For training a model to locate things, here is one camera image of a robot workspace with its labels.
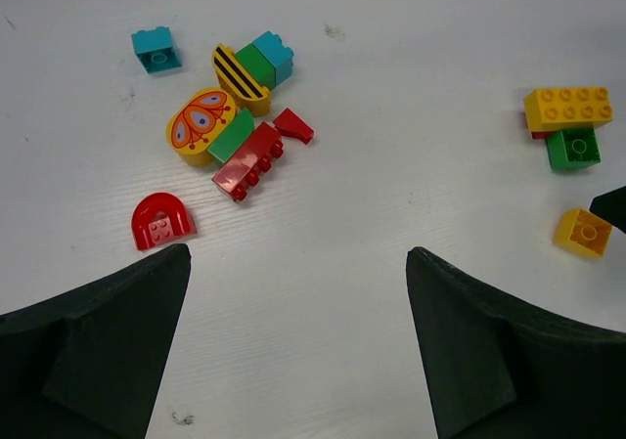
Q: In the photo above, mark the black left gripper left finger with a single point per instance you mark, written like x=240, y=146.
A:
x=88, y=363

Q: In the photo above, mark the red square lego brick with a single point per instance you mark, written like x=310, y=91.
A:
x=538, y=133

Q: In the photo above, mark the red arch lego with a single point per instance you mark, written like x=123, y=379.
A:
x=160, y=218

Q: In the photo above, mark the green square lego brick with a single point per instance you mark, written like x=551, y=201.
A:
x=257, y=66

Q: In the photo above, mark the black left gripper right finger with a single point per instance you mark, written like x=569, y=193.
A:
x=497, y=366

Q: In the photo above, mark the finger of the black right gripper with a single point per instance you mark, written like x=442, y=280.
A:
x=611, y=207

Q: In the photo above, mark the small red curved lego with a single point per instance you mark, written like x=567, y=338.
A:
x=290, y=125

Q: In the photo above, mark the light blue lego brick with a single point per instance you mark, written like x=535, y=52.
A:
x=279, y=55

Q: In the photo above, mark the yellow 2x4 lego brick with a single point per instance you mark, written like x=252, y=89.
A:
x=549, y=110

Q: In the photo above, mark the long red lego brick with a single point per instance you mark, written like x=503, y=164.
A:
x=250, y=161

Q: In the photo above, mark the green hollow lego brick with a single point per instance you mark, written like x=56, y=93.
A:
x=573, y=148

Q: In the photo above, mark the green curved lego brick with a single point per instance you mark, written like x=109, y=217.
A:
x=232, y=137

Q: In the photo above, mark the yellow butterfly oval lego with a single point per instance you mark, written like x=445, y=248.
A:
x=198, y=124

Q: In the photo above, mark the yellow black striped lego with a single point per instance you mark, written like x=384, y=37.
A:
x=239, y=83

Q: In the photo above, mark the yellow square lego brick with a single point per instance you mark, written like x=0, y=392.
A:
x=582, y=233

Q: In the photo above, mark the teal square lego brick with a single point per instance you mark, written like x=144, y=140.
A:
x=156, y=49

